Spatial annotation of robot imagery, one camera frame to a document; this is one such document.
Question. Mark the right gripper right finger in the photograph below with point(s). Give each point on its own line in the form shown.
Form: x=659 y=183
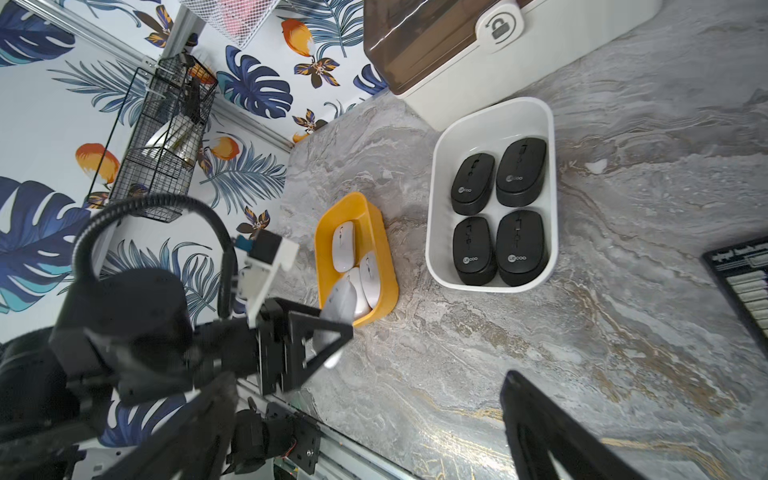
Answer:
x=545 y=441

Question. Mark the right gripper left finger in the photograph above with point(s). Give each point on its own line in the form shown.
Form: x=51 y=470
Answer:
x=193 y=444

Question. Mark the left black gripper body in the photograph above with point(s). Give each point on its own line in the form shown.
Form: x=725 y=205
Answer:
x=284 y=328

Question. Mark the black mouse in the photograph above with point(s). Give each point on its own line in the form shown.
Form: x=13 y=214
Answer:
x=472 y=185
x=520 y=175
x=521 y=248
x=472 y=251

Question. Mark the white plastic bin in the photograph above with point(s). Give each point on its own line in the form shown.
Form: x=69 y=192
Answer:
x=490 y=131

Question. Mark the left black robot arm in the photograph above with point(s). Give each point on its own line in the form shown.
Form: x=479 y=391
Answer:
x=130 y=335

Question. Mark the brown lid storage case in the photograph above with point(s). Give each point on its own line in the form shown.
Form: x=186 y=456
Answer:
x=448 y=59

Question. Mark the white bowl in basket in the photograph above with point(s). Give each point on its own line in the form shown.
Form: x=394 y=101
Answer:
x=172 y=137

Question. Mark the black orange connector board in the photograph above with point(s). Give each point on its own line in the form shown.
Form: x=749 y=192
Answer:
x=740 y=273

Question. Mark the pink triangle object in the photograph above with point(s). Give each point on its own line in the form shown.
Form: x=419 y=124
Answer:
x=238 y=19

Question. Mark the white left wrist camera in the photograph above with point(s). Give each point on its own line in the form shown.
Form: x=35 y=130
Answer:
x=266 y=254

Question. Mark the black wire basket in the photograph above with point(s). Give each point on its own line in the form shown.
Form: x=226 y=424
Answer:
x=180 y=86

